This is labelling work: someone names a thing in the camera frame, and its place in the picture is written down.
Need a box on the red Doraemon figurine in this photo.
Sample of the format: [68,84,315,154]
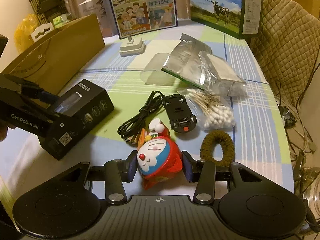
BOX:
[137,118,183,190]

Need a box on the black Flyco shaver box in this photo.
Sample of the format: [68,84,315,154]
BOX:
[38,80,114,160]

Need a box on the silver foil pouch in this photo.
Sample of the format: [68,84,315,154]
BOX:
[162,34,213,87]

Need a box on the white charger plug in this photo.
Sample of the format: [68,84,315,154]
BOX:
[119,35,146,57]

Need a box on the person's left hand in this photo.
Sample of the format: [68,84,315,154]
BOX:
[0,124,16,142]

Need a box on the brown cardboard box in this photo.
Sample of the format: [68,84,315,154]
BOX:
[2,14,105,95]

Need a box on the black toy car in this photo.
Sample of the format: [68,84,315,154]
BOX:
[163,94,197,133]

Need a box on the bag of cotton swabs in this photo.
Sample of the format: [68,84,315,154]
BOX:
[177,88,236,132]

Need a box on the yellow plastic bag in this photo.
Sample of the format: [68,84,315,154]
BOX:
[14,14,39,54]

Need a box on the white cutout cardboard piece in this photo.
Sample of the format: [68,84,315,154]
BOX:
[31,23,54,42]

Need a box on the clear bag with white pads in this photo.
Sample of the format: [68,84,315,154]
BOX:
[199,51,247,97]

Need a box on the black small fan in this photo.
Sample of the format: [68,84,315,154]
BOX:
[278,106,297,129]

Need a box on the black metal rack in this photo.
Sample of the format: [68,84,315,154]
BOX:
[29,0,68,24]

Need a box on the steel kettle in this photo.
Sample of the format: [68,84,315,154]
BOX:
[293,167,319,233]

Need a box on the clear plastic container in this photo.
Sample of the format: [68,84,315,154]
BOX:
[140,53,176,86]

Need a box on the white product box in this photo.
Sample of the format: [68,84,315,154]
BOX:
[78,0,118,37]

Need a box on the blue milk carton box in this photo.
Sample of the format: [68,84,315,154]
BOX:
[110,0,177,39]

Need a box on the quilted beige chair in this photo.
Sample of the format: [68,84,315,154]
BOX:
[249,0,319,105]

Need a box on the green cow milk box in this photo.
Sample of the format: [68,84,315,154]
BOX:
[190,0,263,39]

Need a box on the brown braided hair tie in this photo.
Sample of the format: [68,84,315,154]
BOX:
[199,129,235,167]

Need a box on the black USB cable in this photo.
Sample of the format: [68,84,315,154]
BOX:
[117,90,166,146]

